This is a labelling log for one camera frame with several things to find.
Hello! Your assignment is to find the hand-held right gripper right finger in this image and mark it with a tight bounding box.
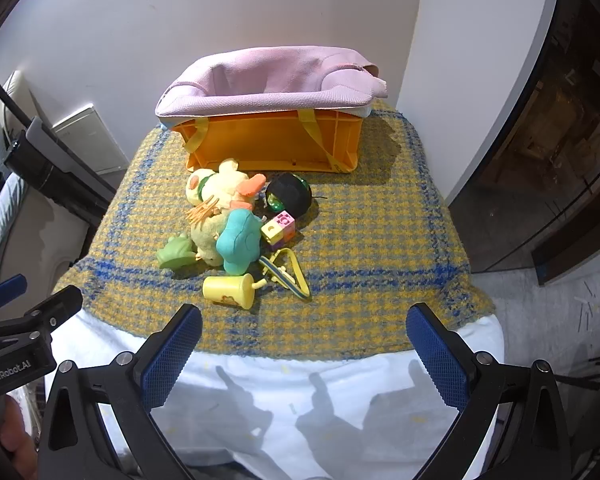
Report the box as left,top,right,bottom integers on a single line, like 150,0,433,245
405,302,573,480

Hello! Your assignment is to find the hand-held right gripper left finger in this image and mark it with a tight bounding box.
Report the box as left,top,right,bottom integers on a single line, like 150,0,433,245
39,302,203,480

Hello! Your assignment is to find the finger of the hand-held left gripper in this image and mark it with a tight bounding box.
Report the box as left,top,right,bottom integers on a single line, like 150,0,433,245
0,285,83,361
0,274,28,311

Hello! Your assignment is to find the yellow toy cup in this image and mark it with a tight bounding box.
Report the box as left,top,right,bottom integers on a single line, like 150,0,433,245
202,274,268,309

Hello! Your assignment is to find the teal flower toy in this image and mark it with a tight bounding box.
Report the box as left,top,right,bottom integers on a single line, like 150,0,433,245
216,209,263,276

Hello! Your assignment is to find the colourful toy cube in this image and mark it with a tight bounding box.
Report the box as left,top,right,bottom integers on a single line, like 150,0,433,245
261,211,297,251

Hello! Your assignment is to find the orange plastic basket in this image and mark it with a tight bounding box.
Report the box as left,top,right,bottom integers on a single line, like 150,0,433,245
172,109,363,173

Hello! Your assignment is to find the pink cloth basket liner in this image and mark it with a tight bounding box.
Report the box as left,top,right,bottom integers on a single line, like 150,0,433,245
155,46,391,131

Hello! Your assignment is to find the person's left hand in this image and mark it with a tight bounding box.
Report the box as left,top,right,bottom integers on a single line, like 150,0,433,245
0,395,38,480

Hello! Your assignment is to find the cream furniture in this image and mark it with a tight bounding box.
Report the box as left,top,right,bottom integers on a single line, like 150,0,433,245
0,70,101,291

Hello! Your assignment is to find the grey cloth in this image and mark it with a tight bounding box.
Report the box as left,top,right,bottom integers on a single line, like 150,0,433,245
0,110,28,256

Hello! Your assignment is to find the green frog toy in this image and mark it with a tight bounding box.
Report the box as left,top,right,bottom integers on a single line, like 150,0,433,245
156,235,197,271

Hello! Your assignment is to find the black stand pole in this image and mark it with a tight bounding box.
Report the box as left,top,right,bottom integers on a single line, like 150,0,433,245
0,57,117,226

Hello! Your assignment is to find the yellow blue checked blanket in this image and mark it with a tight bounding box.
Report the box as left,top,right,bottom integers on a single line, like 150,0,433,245
52,100,496,361

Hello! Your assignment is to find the yellow plush duck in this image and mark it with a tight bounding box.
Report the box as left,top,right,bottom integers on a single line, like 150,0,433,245
185,159,267,211

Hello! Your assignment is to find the black green ball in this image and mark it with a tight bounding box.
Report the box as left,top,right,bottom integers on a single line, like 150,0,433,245
265,172,312,212

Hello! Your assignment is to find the dark glass door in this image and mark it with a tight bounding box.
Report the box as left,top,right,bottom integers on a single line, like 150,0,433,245
450,0,600,286

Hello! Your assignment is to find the yellow blue strap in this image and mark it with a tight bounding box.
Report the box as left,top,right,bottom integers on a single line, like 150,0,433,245
257,249,312,302

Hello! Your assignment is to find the white wall panel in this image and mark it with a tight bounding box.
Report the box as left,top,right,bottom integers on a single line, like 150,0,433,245
50,104,128,176

